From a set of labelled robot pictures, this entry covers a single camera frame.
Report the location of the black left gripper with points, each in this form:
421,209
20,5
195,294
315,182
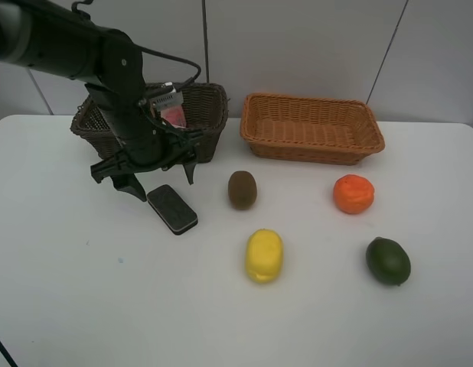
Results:
163,150

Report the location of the black whiteboard eraser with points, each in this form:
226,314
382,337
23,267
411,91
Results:
177,215

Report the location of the pink bottle white cap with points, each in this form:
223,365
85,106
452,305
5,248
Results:
175,116

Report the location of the brown kiwi fruit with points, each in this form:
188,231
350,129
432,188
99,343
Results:
242,190

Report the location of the yellow lemon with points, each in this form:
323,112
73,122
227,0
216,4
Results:
264,256

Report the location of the orange fruit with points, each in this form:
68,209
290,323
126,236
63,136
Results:
353,194

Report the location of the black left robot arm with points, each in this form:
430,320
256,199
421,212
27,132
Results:
43,36

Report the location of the dark brown wicker basket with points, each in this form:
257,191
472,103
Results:
205,108

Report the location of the orange wicker basket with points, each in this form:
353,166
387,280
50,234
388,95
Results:
318,130

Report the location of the green avocado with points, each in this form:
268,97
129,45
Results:
388,262

